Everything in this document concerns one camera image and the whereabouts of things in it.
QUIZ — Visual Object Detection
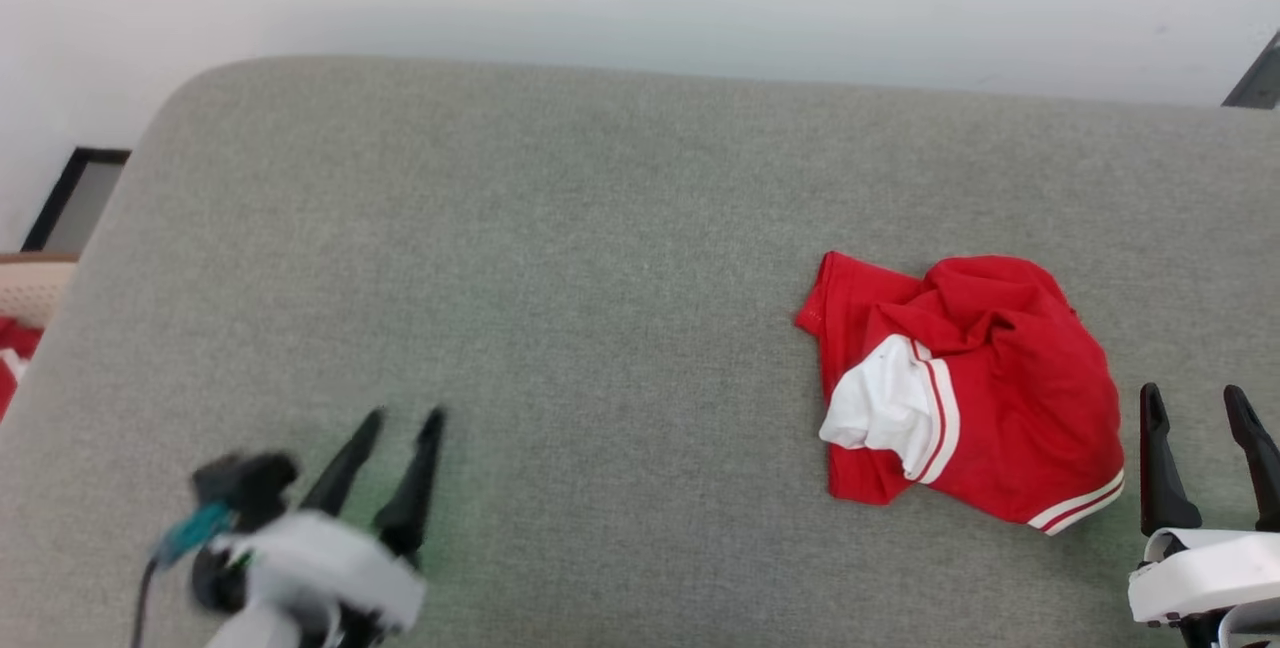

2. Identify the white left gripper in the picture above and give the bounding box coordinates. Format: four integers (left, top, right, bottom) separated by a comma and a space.
205, 408, 447, 648

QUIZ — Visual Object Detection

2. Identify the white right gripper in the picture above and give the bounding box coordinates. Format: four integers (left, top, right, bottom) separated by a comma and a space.
1128, 383, 1280, 648

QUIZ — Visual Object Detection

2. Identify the red jersey with white trim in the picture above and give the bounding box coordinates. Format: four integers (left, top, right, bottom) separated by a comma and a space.
795, 250, 1126, 537

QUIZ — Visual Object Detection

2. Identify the red clothing in basket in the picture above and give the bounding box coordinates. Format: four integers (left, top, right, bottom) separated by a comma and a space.
0, 317, 46, 421

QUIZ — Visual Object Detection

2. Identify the dark grey angled object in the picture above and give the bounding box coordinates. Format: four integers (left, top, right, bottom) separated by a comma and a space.
1222, 31, 1280, 111

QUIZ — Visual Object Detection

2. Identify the beige laundry basket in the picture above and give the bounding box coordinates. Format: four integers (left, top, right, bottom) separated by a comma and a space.
0, 252, 81, 330

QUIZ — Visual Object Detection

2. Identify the black framed panel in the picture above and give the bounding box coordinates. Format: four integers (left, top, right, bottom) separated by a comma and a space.
22, 147, 132, 254

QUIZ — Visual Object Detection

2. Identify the teal camera cable connector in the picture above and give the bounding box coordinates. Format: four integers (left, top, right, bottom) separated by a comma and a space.
150, 502, 237, 570

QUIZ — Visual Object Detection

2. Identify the thin black camera cable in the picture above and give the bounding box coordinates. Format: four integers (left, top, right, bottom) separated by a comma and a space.
129, 558, 163, 648

